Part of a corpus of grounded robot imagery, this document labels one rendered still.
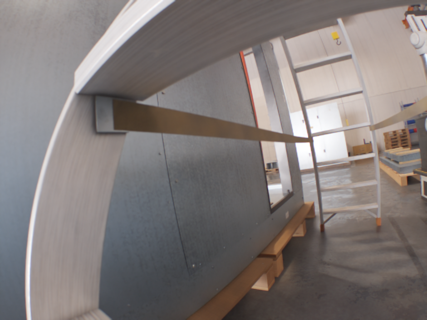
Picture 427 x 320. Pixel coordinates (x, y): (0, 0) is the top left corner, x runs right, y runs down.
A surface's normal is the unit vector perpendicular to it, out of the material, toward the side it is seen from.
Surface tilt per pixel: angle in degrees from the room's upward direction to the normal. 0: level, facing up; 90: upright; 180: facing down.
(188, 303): 90
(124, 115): 90
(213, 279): 90
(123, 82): 180
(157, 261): 90
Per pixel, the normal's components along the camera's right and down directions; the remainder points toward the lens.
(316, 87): -0.60, 0.08
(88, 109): 0.81, -0.12
